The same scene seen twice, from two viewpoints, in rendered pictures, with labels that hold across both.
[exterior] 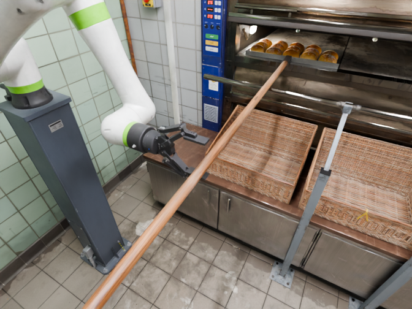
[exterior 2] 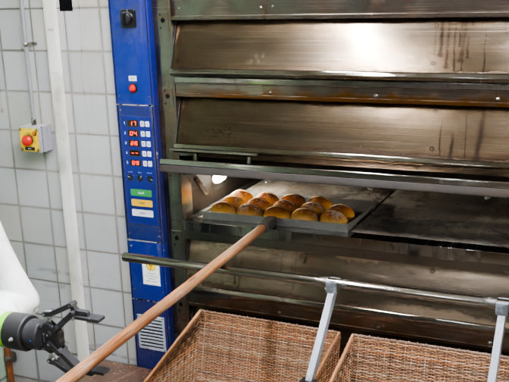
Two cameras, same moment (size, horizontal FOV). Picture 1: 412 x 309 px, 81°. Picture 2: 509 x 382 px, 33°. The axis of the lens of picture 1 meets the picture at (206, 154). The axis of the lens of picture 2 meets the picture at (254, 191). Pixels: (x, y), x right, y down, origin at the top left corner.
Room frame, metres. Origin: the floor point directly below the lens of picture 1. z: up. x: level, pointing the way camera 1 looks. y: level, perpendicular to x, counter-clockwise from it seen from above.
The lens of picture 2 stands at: (-1.33, -0.26, 2.06)
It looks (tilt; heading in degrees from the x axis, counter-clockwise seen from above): 15 degrees down; 356
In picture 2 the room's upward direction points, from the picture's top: 2 degrees counter-clockwise
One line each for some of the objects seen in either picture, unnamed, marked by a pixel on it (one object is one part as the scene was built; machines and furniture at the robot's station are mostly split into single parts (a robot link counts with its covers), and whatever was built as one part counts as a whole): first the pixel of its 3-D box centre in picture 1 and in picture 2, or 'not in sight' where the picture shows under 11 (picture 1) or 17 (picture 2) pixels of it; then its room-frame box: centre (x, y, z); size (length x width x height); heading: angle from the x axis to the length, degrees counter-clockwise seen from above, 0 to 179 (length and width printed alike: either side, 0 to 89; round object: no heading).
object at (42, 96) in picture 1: (22, 91); not in sight; (0.96, 0.77, 1.23); 0.26 x 0.15 x 0.06; 60
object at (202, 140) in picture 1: (196, 138); (88, 317); (0.57, 0.03, 1.27); 0.07 x 0.03 x 0.01; 62
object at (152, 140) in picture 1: (161, 144); (46, 336); (0.63, 0.14, 1.20); 0.09 x 0.07 x 0.08; 62
